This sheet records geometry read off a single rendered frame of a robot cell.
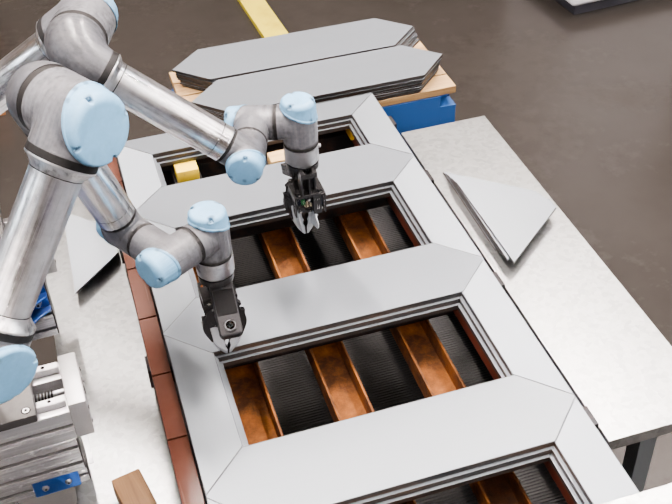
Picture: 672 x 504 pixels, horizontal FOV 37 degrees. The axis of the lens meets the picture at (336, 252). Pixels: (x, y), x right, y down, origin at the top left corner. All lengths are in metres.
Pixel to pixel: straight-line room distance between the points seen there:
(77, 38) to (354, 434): 0.91
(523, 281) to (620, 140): 1.98
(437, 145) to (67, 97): 1.52
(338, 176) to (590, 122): 2.04
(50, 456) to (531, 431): 0.91
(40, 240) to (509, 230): 1.28
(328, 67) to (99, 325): 1.08
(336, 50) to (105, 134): 1.66
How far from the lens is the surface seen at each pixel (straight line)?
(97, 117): 1.56
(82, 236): 2.72
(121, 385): 2.35
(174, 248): 1.86
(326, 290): 2.25
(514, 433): 1.98
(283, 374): 2.49
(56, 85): 1.60
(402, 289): 2.25
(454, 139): 2.91
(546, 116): 4.45
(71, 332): 2.51
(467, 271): 2.30
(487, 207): 2.59
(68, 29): 1.98
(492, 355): 2.14
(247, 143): 2.02
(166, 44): 5.11
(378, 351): 2.53
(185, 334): 2.19
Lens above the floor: 2.35
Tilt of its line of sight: 40 degrees down
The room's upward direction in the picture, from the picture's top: 3 degrees counter-clockwise
